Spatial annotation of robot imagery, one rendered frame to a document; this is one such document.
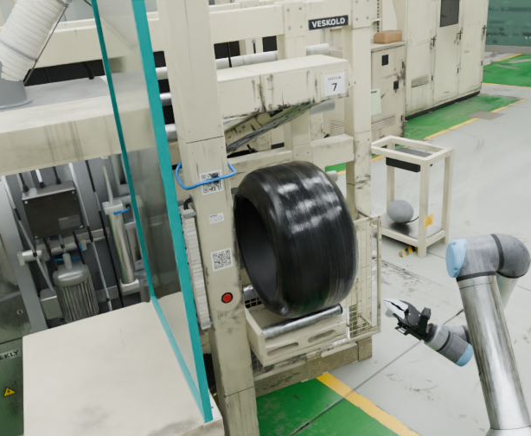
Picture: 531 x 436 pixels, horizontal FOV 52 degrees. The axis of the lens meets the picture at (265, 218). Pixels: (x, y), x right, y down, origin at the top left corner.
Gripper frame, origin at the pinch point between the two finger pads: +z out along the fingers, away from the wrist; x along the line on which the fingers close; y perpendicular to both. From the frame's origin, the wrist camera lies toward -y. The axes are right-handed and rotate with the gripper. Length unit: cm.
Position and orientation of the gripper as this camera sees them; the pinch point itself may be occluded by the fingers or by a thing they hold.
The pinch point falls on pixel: (387, 301)
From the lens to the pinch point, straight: 204.3
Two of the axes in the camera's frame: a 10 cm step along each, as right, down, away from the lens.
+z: -8.4, -5.5, -0.4
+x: 4.2, -6.8, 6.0
